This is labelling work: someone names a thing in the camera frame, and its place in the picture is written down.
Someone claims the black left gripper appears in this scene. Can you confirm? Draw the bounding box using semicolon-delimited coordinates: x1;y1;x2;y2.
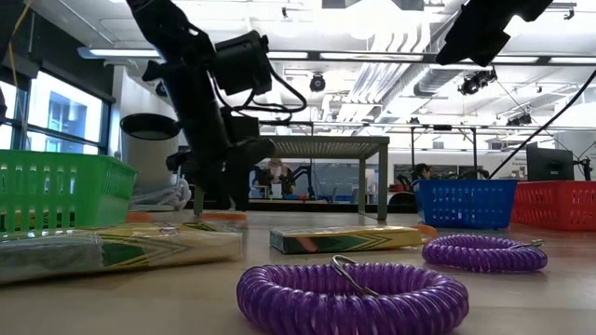
165;109;278;212

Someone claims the purple coil wristband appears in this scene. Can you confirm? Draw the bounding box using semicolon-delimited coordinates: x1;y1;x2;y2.
421;234;549;274
236;254;470;335

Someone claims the white cylinder with black top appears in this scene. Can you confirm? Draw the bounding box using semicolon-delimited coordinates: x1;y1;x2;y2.
119;113;183;195

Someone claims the green perforated metal shelf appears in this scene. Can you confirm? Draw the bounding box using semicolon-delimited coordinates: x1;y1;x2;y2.
194;134;390;221

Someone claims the green plastic basket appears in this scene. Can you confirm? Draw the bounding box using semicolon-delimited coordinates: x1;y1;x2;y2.
0;149;140;233

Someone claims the black chair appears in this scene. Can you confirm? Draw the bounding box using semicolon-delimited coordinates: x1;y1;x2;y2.
387;190;417;207

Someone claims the large window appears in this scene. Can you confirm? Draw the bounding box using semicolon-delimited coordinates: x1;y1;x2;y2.
0;69;113;155

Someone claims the linear ceiling light strip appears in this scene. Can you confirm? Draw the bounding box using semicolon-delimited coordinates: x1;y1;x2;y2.
77;46;596;65

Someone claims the blue plastic basket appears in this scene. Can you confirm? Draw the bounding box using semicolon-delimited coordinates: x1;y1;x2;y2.
412;179;519;230

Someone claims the black monitor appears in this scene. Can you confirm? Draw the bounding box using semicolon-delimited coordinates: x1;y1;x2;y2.
525;141;576;182

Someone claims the red plastic basket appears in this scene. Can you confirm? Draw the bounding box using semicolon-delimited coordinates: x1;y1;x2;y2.
510;180;596;233

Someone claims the white coiled rope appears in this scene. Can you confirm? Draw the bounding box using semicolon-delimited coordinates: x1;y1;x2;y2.
129;178;193;211

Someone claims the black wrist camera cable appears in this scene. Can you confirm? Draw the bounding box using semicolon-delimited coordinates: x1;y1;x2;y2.
207;64;309;126

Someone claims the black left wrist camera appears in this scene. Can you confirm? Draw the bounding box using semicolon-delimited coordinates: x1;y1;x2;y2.
212;30;274;98

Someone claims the distant black table frame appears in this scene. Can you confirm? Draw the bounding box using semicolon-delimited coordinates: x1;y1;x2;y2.
260;119;481;182

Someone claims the silver ventilation duct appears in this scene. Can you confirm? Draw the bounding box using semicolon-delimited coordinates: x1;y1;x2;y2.
346;0;467;111

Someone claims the yellow hanging cable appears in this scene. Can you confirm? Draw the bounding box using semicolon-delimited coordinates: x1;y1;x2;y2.
7;0;32;89

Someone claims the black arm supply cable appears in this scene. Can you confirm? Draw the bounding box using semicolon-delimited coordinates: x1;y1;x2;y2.
487;68;596;181

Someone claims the black ceiling rail fixture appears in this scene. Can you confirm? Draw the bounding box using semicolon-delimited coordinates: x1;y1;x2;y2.
553;1;577;21

